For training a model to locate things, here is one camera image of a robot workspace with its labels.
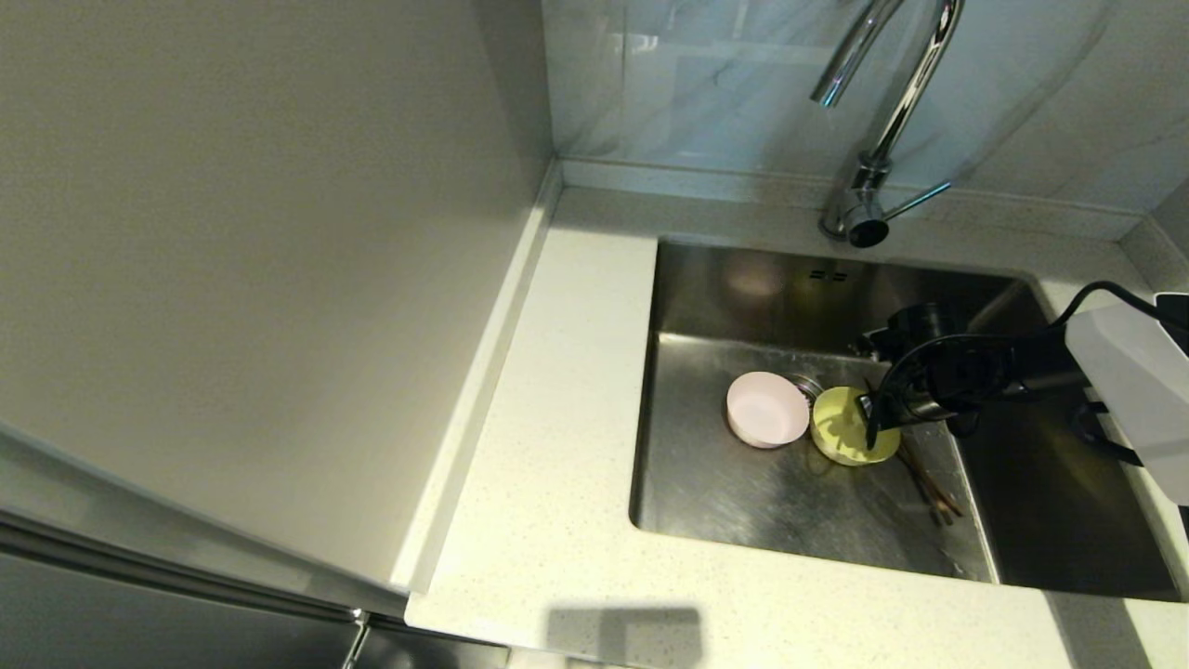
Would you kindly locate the stainless steel sink basin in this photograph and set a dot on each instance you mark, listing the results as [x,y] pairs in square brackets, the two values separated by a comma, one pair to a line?
[725,502]

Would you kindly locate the grey tall cabinet door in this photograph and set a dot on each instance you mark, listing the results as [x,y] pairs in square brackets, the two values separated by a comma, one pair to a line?
[139,623]

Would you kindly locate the grey base cabinet front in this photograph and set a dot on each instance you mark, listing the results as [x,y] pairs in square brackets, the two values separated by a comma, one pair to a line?
[437,655]

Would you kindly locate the pink plastic bowl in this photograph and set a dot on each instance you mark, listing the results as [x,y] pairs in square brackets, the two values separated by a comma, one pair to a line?
[766,409]

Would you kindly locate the yellow plastic bowl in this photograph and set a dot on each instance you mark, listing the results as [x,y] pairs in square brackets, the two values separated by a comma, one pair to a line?
[836,432]

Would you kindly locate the round metal drain strainer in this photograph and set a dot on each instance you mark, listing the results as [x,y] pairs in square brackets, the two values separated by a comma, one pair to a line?
[806,386]

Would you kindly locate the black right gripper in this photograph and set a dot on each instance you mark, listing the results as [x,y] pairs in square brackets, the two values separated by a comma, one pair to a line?
[957,376]

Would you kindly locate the chrome gooseneck faucet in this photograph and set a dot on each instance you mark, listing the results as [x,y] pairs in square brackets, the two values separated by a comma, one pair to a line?
[864,223]

